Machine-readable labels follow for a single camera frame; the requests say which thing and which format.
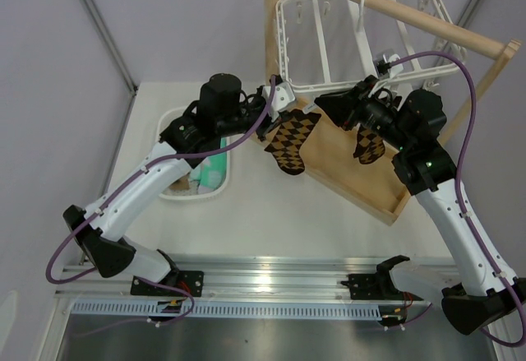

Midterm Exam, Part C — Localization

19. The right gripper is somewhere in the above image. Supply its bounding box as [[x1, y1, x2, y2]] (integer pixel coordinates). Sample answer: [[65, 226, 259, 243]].
[[316, 75, 413, 151]]

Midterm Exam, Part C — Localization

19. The brown checkered sock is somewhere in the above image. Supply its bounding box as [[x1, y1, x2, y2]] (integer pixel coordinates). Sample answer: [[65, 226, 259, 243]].
[[264, 109, 321, 176], [353, 126, 385, 164]]

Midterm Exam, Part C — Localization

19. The white plastic clip hanger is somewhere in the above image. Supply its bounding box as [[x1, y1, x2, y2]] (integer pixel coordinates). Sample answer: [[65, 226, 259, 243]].
[[275, 0, 467, 95]]

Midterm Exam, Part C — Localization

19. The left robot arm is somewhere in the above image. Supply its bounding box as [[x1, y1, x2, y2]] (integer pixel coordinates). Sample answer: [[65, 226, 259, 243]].
[[63, 73, 283, 295]]

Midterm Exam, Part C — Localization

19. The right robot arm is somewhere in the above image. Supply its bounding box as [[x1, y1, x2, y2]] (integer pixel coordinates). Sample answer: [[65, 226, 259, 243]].
[[314, 76, 525, 335]]

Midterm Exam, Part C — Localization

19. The wooden hanger rack stand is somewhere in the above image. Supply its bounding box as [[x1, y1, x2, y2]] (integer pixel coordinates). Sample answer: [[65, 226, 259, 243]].
[[264, 0, 520, 224]]

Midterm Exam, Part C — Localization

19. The mint green sock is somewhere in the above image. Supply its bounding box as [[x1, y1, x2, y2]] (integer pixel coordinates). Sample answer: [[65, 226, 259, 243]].
[[189, 153, 228, 195]]

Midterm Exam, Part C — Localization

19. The white plastic laundry basket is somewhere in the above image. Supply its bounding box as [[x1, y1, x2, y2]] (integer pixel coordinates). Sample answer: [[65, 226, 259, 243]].
[[158, 106, 233, 204]]

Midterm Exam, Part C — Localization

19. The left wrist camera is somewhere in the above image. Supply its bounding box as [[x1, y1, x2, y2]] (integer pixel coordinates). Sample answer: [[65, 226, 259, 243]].
[[270, 75, 297, 118]]

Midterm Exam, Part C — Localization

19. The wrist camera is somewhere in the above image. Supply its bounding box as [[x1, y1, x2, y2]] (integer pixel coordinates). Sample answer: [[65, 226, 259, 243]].
[[270, 75, 297, 118], [373, 52, 404, 92]]

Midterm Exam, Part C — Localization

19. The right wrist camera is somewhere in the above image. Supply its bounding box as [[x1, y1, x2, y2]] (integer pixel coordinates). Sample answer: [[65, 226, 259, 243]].
[[373, 52, 404, 92]]

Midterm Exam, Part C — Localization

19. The aluminium mounting rail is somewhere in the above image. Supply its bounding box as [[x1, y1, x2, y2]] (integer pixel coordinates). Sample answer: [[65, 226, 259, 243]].
[[55, 253, 461, 304]]

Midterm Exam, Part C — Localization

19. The white slotted cable duct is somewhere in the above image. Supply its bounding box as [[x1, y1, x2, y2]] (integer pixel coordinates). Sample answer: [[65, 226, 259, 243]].
[[71, 299, 381, 322]]

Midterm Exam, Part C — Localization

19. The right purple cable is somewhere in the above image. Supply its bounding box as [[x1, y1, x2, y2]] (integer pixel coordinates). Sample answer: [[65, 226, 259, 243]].
[[361, 50, 526, 348]]

